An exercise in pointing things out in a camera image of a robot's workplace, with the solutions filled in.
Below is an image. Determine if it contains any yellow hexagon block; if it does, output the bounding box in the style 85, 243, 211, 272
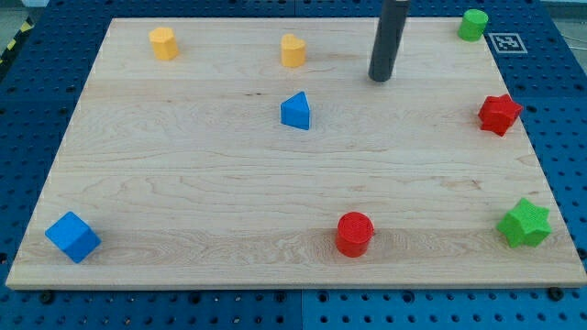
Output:
149, 27, 179, 61

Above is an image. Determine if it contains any blue triangle block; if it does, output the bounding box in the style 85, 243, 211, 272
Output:
280, 92, 311, 130

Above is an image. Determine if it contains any wooden board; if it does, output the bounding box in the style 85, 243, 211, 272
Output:
6, 17, 586, 290

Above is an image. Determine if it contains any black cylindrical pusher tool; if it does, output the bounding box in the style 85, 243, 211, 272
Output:
368, 0, 411, 83

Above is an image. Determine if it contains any green star block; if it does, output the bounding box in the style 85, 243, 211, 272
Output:
496, 198, 552, 248

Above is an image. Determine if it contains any red cylinder block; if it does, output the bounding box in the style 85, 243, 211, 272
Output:
335, 212, 374, 258

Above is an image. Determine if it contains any white fiducial marker tag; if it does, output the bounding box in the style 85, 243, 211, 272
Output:
488, 32, 527, 54

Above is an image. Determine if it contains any green cylinder block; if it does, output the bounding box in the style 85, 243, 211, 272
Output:
457, 8, 489, 42

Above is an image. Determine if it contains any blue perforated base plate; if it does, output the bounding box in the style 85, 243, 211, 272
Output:
1, 0, 586, 329

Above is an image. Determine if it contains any yellow heart block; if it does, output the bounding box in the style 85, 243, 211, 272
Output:
281, 34, 306, 68

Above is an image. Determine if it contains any red star block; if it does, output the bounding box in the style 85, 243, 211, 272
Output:
478, 94, 523, 137

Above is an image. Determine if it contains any blue cube block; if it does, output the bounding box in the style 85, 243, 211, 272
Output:
45, 212, 102, 263

